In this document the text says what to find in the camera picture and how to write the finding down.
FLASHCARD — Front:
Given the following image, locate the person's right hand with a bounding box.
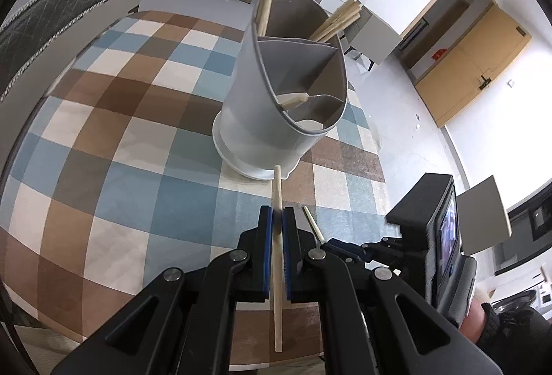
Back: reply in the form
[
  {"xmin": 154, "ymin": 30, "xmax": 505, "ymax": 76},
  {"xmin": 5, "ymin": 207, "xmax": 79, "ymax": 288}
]
[{"xmin": 459, "ymin": 290, "xmax": 492, "ymax": 344}]

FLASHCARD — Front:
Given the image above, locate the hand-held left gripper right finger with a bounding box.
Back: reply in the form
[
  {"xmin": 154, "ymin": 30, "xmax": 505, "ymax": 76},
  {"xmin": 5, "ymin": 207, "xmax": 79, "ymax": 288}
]
[{"xmin": 282, "ymin": 206, "xmax": 507, "ymax": 375}]

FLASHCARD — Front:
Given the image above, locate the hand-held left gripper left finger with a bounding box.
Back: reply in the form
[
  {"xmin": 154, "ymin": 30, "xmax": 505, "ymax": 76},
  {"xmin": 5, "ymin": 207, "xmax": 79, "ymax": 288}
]
[{"xmin": 52, "ymin": 205, "xmax": 274, "ymax": 375}]

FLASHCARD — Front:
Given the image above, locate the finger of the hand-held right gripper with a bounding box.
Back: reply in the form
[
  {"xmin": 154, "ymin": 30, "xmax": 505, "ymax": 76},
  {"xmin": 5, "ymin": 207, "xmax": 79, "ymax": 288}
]
[
  {"xmin": 321, "ymin": 238, "xmax": 404, "ymax": 256},
  {"xmin": 341, "ymin": 251, "xmax": 404, "ymax": 272}
]

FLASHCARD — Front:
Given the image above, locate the grey white utensil holder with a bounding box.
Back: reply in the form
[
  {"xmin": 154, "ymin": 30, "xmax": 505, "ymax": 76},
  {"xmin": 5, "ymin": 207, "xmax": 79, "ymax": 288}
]
[{"xmin": 211, "ymin": 0, "xmax": 349, "ymax": 181}]

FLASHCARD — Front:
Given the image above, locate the grey nightstand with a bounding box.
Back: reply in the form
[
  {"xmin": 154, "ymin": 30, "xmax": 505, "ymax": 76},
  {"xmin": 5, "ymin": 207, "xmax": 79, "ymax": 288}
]
[{"xmin": 343, "ymin": 8, "xmax": 403, "ymax": 71}]

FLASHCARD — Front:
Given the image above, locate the black low cabinet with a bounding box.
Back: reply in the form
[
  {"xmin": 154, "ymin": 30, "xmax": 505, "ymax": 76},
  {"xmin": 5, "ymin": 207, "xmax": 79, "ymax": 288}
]
[{"xmin": 496, "ymin": 185, "xmax": 552, "ymax": 272}]

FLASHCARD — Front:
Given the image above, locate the person's right forearm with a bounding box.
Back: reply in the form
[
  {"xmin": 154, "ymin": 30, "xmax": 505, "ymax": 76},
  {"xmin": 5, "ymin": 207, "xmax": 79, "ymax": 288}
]
[{"xmin": 476, "ymin": 301, "xmax": 552, "ymax": 375}]

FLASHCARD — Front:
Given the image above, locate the yellow wooden door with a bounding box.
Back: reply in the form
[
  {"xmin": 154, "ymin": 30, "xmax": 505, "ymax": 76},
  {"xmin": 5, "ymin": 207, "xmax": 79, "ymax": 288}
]
[{"xmin": 414, "ymin": 6, "xmax": 532, "ymax": 127}]

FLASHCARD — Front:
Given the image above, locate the white flat panel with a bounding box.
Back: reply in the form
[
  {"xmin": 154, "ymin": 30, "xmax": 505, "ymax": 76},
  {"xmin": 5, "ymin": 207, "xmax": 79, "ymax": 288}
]
[{"xmin": 455, "ymin": 175, "xmax": 513, "ymax": 255}]

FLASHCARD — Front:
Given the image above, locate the checked blue brown tablecloth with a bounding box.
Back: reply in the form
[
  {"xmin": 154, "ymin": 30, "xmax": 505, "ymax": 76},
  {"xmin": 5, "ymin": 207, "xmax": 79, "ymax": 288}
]
[{"xmin": 0, "ymin": 10, "xmax": 389, "ymax": 371}]

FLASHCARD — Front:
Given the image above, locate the grey quilted bed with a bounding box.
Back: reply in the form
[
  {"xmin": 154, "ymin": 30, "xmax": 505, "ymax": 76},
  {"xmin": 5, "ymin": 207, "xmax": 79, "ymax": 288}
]
[{"xmin": 0, "ymin": 0, "xmax": 145, "ymax": 99}]

